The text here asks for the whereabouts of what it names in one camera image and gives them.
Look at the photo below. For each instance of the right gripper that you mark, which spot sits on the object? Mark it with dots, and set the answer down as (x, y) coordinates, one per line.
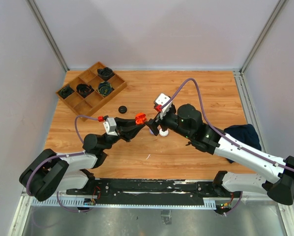
(153, 125)

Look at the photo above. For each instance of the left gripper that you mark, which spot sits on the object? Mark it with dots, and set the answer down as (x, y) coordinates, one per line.
(127, 129)

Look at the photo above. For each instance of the white charging case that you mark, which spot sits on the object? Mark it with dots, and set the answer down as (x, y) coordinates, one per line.
(163, 133)

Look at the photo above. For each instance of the orange charging case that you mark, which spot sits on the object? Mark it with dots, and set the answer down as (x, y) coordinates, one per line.
(140, 118)

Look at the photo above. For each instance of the black charging case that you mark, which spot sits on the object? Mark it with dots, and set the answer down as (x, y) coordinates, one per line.
(122, 109)

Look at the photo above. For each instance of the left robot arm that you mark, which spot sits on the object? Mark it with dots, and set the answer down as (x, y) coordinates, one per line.
(51, 172)

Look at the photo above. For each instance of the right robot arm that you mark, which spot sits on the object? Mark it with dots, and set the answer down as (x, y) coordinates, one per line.
(273, 176)

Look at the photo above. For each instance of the black yellow rolled item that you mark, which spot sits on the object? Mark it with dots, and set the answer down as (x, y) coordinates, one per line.
(104, 88)

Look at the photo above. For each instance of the wooden compartment tray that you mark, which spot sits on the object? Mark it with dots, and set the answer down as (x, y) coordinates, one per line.
(94, 101)

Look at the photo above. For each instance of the black red rolled item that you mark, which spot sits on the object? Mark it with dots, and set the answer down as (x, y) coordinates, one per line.
(84, 90)

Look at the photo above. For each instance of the black rolled item top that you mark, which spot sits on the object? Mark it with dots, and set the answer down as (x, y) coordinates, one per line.
(105, 73)

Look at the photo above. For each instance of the black green rolled item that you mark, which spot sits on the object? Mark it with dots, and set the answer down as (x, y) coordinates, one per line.
(65, 91)

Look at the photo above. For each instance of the dark blue cloth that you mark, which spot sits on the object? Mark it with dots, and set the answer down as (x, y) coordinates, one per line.
(246, 134)

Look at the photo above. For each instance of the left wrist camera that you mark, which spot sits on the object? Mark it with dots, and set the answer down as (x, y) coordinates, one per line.
(110, 126)

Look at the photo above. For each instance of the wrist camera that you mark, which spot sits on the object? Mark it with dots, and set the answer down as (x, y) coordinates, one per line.
(110, 126)
(162, 102)

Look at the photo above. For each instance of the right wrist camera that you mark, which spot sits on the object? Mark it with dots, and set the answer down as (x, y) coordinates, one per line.
(162, 102)

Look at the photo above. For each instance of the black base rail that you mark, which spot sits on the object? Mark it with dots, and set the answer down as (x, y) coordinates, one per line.
(150, 192)

